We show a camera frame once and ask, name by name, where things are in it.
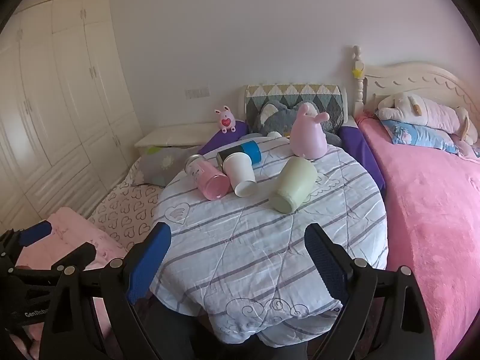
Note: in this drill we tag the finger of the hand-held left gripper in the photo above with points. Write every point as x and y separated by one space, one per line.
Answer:
35 232
71 255

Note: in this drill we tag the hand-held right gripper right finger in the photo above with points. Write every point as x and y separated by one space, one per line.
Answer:
325 266

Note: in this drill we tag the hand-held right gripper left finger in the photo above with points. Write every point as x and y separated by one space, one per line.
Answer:
148 266

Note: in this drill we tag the pale green cup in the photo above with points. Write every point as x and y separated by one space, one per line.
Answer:
294 183

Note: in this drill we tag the white paper cup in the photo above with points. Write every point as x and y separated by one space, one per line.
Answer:
240 172

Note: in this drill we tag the black and blue cup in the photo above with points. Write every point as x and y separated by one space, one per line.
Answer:
252 150

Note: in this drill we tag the light pink blanket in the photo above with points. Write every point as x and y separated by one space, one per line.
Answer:
75 228

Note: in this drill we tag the heart print sheet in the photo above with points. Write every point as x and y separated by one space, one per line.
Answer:
123 210

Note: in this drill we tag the grey flower pillow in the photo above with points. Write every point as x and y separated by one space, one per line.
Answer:
165 165

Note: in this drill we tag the pink bottle with clear lid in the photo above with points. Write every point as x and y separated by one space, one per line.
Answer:
212 183

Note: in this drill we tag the bright pink fleece blanket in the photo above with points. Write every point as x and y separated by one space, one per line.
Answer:
431 213

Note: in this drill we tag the purple bed sheet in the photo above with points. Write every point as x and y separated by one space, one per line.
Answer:
356 146

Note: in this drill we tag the large pink rabbit toy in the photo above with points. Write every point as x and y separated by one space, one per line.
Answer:
307 138

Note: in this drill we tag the cream wardrobe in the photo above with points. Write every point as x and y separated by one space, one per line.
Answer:
56 101

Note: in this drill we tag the white bedside cabinet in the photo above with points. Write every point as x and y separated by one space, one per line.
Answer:
176 135

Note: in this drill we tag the grey cat plush pillow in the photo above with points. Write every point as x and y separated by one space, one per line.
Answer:
275 120

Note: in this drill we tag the blue floral pillow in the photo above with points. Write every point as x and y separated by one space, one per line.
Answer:
420 135

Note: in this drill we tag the small pink rabbit toy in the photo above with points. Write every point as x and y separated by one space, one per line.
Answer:
226 120

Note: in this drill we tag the diamond patterned quilt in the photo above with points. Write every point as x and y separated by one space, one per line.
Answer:
326 99

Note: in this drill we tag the white and pink plush toy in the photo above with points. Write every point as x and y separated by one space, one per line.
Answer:
401 108

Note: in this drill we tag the yellow star ornament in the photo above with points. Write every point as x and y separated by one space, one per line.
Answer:
358 72

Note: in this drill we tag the cream carved bed headboard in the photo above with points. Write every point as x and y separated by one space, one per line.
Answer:
412 78

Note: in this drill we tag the wall socket panel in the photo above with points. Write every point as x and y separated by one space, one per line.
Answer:
197 93

